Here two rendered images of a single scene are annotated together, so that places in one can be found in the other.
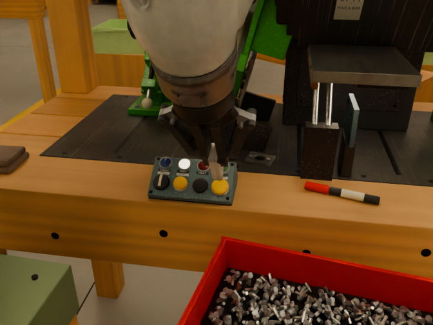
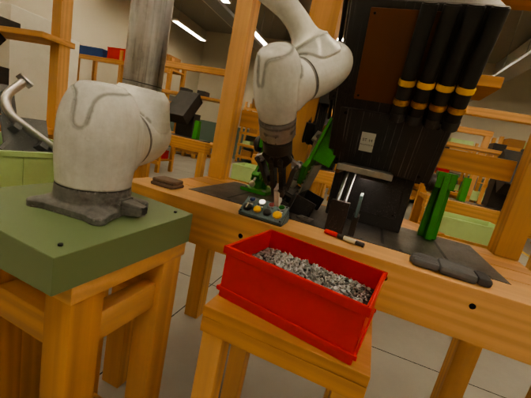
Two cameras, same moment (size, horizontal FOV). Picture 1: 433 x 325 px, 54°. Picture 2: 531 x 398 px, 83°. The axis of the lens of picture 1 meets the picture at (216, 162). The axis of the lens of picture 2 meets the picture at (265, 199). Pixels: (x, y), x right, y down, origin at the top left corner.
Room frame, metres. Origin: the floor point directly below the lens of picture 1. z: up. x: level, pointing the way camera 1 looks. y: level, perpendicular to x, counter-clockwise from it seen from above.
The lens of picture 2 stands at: (-0.29, -0.10, 1.16)
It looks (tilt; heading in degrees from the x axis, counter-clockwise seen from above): 12 degrees down; 9
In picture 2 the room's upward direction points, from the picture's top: 12 degrees clockwise
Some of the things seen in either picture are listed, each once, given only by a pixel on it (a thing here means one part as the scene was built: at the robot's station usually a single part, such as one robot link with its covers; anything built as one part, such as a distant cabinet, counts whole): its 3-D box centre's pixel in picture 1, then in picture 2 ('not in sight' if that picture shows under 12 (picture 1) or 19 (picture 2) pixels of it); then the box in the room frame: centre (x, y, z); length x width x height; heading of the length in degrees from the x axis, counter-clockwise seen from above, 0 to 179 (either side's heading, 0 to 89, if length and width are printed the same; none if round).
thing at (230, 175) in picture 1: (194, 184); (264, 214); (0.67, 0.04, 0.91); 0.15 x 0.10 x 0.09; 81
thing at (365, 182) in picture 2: (348, 50); (371, 181); (1.05, -0.32, 1.07); 0.30 x 0.18 x 0.34; 81
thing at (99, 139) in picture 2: not in sight; (101, 133); (0.31, 0.38, 1.09); 0.18 x 0.16 x 0.22; 11
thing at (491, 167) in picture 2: not in sight; (359, 141); (1.29, -0.26, 1.23); 1.30 x 0.05 x 0.09; 81
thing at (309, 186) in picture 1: (341, 192); (344, 238); (0.65, -0.22, 0.91); 0.13 x 0.02 x 0.02; 66
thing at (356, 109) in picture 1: (348, 135); (356, 214); (0.76, -0.26, 0.97); 0.10 x 0.02 x 0.14; 171
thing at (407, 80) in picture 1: (350, 53); (365, 171); (0.82, -0.26, 1.11); 0.39 x 0.16 x 0.03; 171
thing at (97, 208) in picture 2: not in sight; (101, 196); (0.31, 0.36, 0.95); 0.22 x 0.18 x 0.06; 90
